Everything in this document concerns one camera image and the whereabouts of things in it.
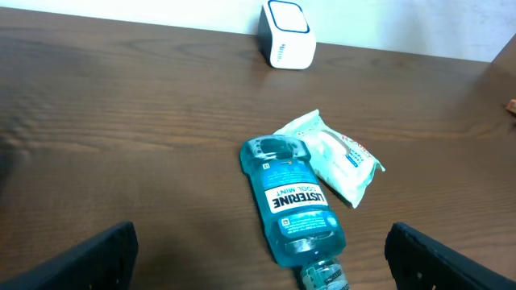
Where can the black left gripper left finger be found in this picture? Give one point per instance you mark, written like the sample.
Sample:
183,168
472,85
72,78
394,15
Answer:
105,261

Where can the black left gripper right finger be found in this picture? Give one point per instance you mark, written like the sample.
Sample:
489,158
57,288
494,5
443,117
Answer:
417,261

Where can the teal mouthwash bottle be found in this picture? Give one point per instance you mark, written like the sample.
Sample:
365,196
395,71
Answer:
302,231

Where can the pale teal snack packet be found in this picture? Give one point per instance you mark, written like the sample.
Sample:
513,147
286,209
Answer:
341,162

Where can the red orange snack bar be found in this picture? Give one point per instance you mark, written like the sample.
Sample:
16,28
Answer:
511,107

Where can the white barcode scanner box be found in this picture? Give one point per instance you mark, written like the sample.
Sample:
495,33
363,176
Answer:
285,37

